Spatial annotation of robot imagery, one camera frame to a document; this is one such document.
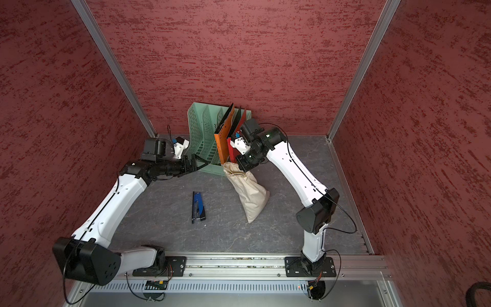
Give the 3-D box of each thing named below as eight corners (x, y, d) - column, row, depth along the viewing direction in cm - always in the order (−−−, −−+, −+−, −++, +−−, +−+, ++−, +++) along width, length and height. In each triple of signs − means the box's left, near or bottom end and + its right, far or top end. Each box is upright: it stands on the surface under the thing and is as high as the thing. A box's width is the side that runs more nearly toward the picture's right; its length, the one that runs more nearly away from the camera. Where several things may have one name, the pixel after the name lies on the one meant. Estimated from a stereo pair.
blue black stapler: (193, 223, 87) (192, 220, 85) (193, 194, 96) (191, 191, 94) (205, 220, 88) (204, 218, 86) (204, 192, 97) (203, 189, 95)
